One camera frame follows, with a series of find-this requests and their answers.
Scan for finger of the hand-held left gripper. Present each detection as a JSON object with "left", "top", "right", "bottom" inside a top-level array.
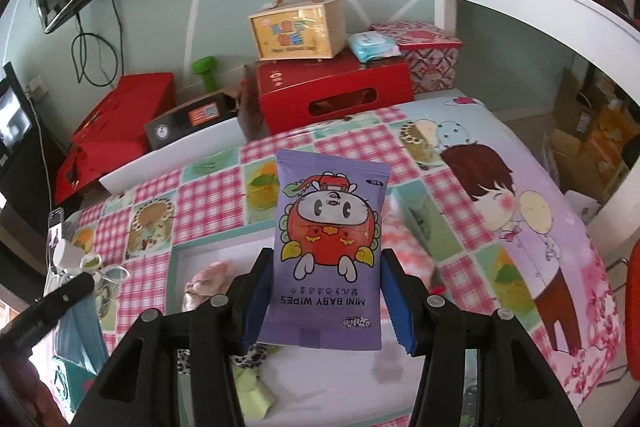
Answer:
[{"left": 47, "top": 273, "right": 97, "bottom": 310}]

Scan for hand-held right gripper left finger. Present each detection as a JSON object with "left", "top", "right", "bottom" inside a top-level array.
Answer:
[{"left": 72, "top": 247, "right": 275, "bottom": 427}]

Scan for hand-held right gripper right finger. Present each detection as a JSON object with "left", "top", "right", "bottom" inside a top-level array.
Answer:
[{"left": 380, "top": 248, "right": 584, "bottom": 427}]

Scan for pink cloth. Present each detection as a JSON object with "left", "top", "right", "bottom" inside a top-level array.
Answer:
[{"left": 181, "top": 259, "right": 236, "bottom": 313}]

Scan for leopard print scrunchie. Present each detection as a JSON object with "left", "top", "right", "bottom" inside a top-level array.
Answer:
[{"left": 177, "top": 341, "right": 273, "bottom": 375}]

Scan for teal tissue pack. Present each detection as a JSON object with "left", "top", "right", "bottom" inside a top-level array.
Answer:
[{"left": 50, "top": 354, "right": 98, "bottom": 427}]

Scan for purple baby wipes pack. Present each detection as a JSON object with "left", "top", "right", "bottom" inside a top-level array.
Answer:
[{"left": 256, "top": 148, "right": 392, "bottom": 352}]

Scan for light green cloth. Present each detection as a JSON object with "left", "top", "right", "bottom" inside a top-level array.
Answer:
[{"left": 234, "top": 367, "right": 276, "bottom": 420}]

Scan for white tray teal rim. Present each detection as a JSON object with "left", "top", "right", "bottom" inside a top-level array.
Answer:
[{"left": 167, "top": 227, "right": 481, "bottom": 427}]

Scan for white plastic bottle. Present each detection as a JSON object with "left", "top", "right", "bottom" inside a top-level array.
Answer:
[{"left": 52, "top": 239, "right": 105, "bottom": 275}]

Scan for blue face mask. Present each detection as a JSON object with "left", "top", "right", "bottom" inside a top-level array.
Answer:
[{"left": 44, "top": 264, "right": 132, "bottom": 378}]

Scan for printed checkered tablecloth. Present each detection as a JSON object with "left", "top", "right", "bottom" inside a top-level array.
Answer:
[{"left": 30, "top": 96, "right": 628, "bottom": 427}]

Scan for red case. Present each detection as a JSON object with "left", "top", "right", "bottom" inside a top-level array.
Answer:
[{"left": 54, "top": 73, "right": 177, "bottom": 205}]

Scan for small monitor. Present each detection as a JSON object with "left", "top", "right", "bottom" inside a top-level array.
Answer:
[{"left": 0, "top": 62, "right": 35, "bottom": 158}]

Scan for black box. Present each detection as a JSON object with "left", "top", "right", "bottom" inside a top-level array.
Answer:
[{"left": 144, "top": 89, "right": 241, "bottom": 152}]

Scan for red cardboard box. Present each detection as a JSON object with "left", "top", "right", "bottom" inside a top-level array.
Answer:
[{"left": 239, "top": 57, "right": 416, "bottom": 136}]

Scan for green dumbbell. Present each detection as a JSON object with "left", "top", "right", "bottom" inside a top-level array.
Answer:
[{"left": 192, "top": 58, "right": 226, "bottom": 94}]

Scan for red patterned tin box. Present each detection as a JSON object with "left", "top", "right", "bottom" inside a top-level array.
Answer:
[{"left": 369, "top": 22, "right": 463, "bottom": 95}]

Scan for blue wet wipes packet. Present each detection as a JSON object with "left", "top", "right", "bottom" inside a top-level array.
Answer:
[{"left": 347, "top": 32, "right": 402, "bottom": 64}]

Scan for cardboard boxes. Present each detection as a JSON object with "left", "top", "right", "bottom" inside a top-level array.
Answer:
[{"left": 547, "top": 67, "right": 640, "bottom": 218}]

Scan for white desk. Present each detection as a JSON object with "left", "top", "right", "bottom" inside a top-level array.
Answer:
[{"left": 431, "top": 0, "right": 640, "bottom": 82}]

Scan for black cable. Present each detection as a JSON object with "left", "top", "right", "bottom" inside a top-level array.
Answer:
[{"left": 70, "top": 0, "right": 126, "bottom": 88}]

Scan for yellow gift box with handle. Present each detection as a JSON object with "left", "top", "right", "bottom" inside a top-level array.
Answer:
[{"left": 248, "top": 0, "right": 346, "bottom": 60}]

